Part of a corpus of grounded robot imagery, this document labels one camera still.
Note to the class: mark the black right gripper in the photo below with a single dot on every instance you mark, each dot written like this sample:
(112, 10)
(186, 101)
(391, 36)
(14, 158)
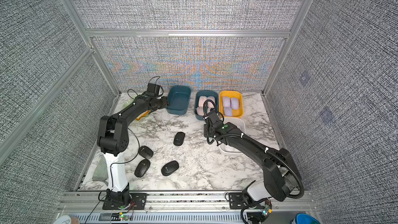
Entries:
(205, 131)

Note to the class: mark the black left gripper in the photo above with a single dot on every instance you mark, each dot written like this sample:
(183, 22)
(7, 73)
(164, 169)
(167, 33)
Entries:
(165, 102)

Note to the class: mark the teal storage box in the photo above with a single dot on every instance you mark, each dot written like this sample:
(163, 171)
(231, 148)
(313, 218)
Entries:
(205, 93)
(178, 99)

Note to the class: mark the white storage box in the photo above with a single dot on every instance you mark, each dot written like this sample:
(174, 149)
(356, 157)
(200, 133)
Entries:
(228, 150)

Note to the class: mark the purple mouse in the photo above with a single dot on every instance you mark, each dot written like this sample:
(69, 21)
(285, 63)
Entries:
(226, 101)
(235, 105)
(228, 111)

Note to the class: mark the yellow storage box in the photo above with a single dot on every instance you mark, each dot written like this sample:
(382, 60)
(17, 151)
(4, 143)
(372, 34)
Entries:
(237, 113)

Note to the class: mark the black mouse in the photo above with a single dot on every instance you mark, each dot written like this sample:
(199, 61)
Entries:
(170, 168)
(142, 168)
(179, 138)
(145, 152)

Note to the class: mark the peach pink mouse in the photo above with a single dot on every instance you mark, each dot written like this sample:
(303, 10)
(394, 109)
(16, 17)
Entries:
(202, 100)

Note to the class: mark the pink mouse top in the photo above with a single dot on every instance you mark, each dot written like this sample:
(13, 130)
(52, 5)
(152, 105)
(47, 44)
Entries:
(212, 98)

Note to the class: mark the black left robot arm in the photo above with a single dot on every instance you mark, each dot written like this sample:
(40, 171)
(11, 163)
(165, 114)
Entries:
(113, 139)

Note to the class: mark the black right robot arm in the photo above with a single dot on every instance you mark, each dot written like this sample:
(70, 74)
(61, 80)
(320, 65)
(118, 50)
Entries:
(281, 178)

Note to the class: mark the green wavy plate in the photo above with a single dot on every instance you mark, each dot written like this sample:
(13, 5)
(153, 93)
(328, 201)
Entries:
(127, 103)

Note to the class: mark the green cloth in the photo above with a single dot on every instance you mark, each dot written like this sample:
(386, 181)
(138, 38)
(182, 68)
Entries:
(100, 172)

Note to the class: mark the blue round object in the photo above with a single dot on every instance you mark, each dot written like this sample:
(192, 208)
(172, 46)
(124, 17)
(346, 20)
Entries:
(303, 218)

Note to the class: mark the white round object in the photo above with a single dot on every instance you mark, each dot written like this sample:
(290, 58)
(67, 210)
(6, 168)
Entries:
(66, 219)

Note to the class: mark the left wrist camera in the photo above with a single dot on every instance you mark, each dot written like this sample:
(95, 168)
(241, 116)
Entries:
(153, 90)

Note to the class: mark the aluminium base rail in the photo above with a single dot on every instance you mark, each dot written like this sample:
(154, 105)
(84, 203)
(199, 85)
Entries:
(154, 201)

